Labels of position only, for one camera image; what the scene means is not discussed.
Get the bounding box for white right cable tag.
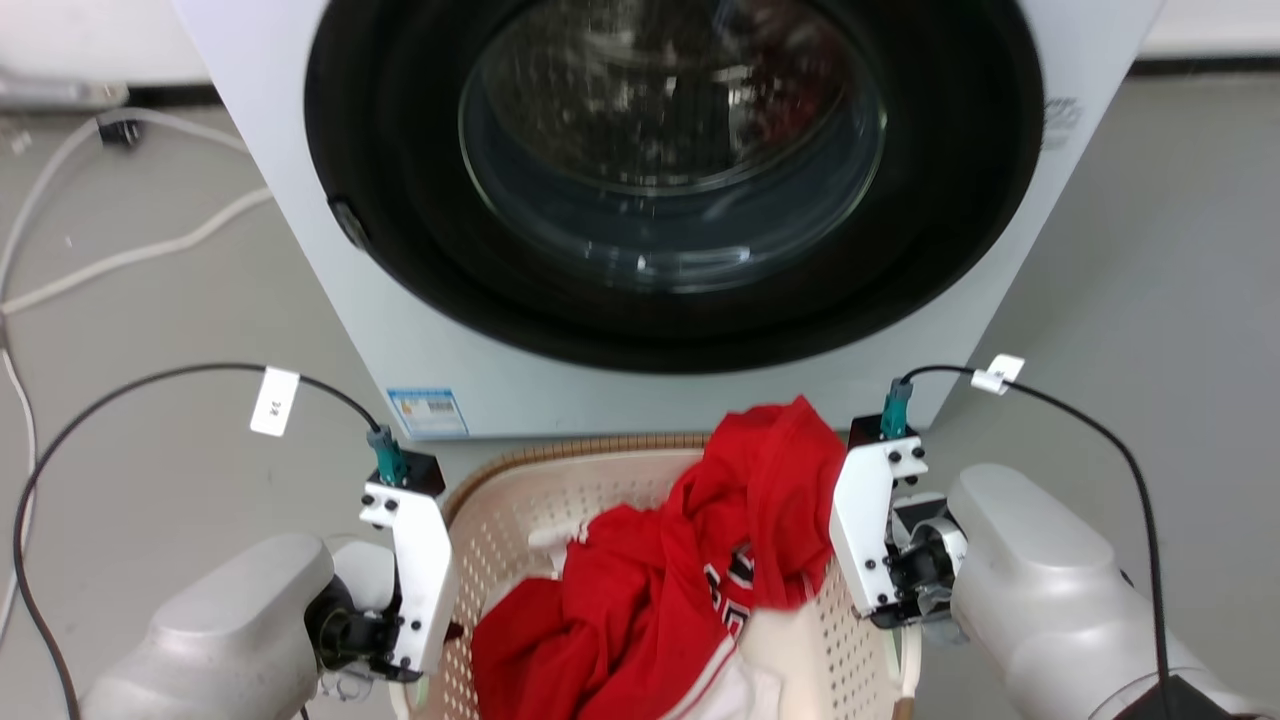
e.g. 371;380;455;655
969;353;1027;396

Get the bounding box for beige perforated laundry basket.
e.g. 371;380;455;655
404;432;926;720

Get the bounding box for white garment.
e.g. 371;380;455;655
688;648;787;720

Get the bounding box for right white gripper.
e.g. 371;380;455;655
828;440;930;631

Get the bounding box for white power strip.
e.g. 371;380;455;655
0;72;132;111

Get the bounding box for grey printed washer sticker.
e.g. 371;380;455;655
1040;95;1087;153

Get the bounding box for thin white floor cable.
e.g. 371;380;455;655
0;315;41;641

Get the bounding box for black round washer door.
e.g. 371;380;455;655
303;0;1047;376

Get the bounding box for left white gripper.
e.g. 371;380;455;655
360;482;458;704

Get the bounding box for white washing machine body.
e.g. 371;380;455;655
170;0;1167;442

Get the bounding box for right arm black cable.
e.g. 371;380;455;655
897;364;1173;701

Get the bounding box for white left cable tag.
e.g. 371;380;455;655
249;366;302;439

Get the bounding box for red sports jersey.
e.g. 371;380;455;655
469;395;851;720

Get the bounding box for grey white power cord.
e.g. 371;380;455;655
0;106;251;301

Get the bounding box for blue energy label sticker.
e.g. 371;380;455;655
386;387;470;440

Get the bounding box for white cable tag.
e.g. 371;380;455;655
249;366;302;439
969;353;1027;396

